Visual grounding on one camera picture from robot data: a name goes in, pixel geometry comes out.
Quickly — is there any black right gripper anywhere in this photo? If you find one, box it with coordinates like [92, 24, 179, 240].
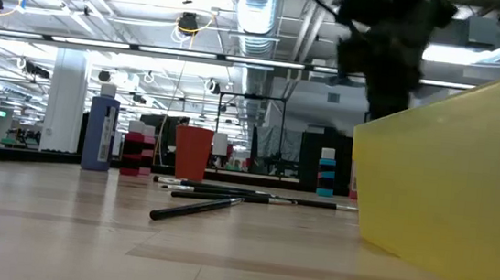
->
[329, 25, 427, 128]

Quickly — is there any small cyan paint bottle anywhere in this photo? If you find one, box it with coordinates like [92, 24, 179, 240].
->
[314, 146, 339, 199]

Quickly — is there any yellow translucent plastic bin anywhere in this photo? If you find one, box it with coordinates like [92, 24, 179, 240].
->
[339, 44, 500, 280]

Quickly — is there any small red paint bottle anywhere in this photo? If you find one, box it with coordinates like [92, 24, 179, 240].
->
[119, 119, 147, 178]

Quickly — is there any large blue paint bottle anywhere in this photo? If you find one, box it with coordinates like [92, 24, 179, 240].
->
[80, 81, 124, 174]

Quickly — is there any black background cabinet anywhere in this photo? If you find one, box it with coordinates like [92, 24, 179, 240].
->
[296, 125, 356, 198]

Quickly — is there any grey hanging tarp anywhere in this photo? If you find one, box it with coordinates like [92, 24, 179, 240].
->
[249, 124, 303, 177]

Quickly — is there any orange-red plastic cup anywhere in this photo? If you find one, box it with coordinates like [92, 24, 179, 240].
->
[170, 124, 216, 184]

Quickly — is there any black background screen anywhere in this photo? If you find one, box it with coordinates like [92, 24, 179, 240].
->
[135, 111, 179, 167]

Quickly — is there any long ceiling light bar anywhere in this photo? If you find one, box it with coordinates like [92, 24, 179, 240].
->
[0, 28, 478, 91]

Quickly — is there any white building column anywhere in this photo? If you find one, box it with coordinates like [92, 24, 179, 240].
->
[38, 45, 93, 156]

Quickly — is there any black metal frame rack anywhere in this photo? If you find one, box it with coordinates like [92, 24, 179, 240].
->
[211, 91, 289, 180]

